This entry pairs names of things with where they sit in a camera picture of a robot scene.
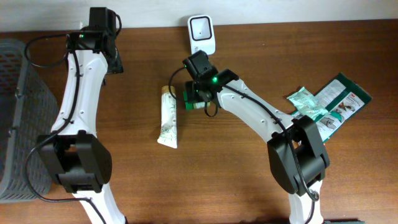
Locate green lid jar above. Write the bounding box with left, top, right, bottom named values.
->
left=183, top=91, right=210, bottom=110

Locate white cream tube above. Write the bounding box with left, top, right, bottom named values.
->
left=157, top=86, right=177, bottom=149

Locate light teal wipes pack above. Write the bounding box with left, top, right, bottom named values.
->
left=287, top=87, right=328, bottom=120

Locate green 3M gloves package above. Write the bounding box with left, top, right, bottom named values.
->
left=290, top=72, right=373, bottom=144

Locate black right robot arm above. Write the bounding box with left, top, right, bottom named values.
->
left=183, top=50, right=330, bottom=223

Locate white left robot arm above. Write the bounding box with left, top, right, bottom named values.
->
left=38, top=7, right=127, bottom=223

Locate white barcode scanner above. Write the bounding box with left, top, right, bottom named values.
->
left=187, top=15, right=216, bottom=55

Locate grey plastic mesh basket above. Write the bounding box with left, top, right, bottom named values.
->
left=1, top=39, right=58, bottom=203

